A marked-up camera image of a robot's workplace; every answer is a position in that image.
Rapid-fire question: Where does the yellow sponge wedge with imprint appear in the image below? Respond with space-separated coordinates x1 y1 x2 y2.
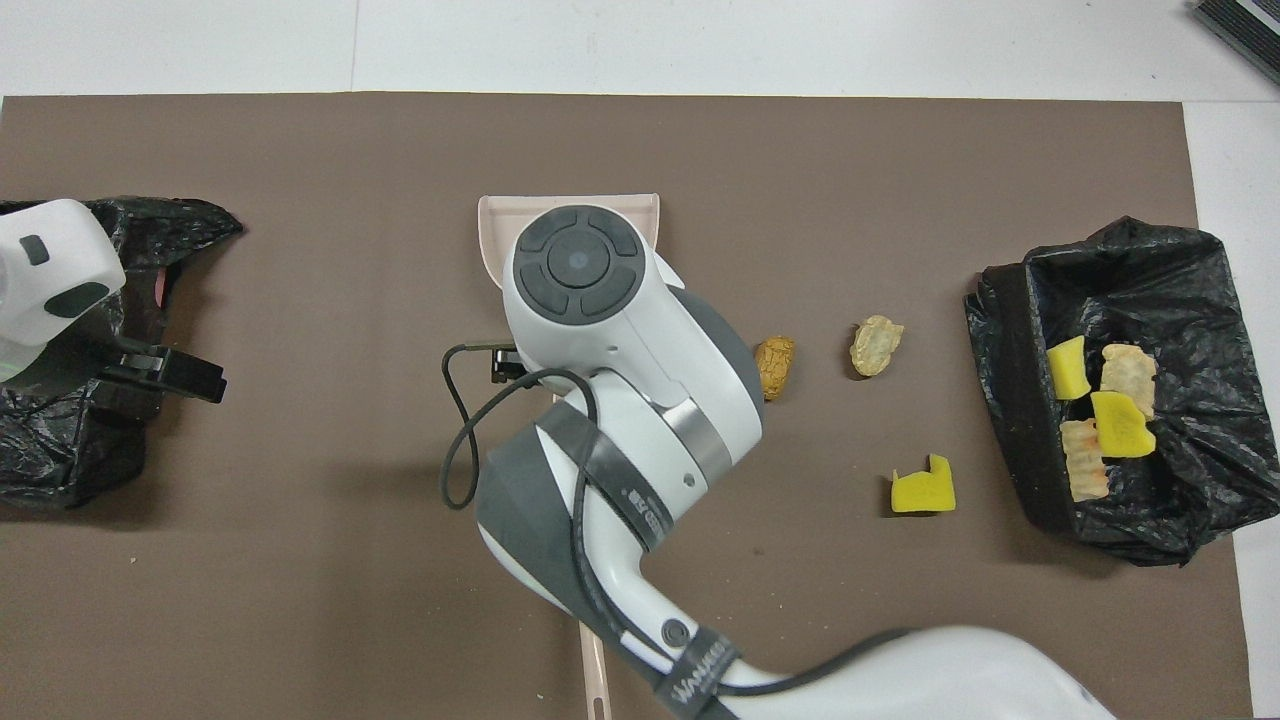
1089 390 1158 459

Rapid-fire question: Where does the beige hand brush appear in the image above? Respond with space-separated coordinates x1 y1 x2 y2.
578 620 614 720

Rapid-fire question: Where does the dark ribbed panel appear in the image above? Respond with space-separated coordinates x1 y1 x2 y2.
1190 0 1280 86

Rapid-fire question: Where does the black trash bag bin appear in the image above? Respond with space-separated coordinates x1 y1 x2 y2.
964 215 1280 569
0 196 244 511

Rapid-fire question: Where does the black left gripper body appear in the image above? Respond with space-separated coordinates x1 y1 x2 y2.
62 332 126 393

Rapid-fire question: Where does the small yellow sponge wedge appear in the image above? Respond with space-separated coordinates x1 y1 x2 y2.
1046 335 1092 402

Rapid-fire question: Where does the beige plastic dustpan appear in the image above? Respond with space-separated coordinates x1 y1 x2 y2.
477 193 661 291

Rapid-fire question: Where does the orange brown foam lump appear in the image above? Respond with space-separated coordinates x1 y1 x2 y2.
754 335 798 402

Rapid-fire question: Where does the brown table mat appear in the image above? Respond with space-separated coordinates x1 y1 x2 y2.
0 92 1256 720

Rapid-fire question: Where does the pale beige foam chunk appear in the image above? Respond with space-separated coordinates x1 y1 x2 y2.
850 315 905 378

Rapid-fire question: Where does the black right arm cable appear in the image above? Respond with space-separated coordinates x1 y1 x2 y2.
441 343 906 701

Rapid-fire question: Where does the ribbed beige foam chunk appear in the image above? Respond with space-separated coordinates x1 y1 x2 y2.
1060 418 1111 503

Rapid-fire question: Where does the notched yellow sponge piece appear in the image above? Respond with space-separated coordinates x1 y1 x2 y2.
890 454 957 515

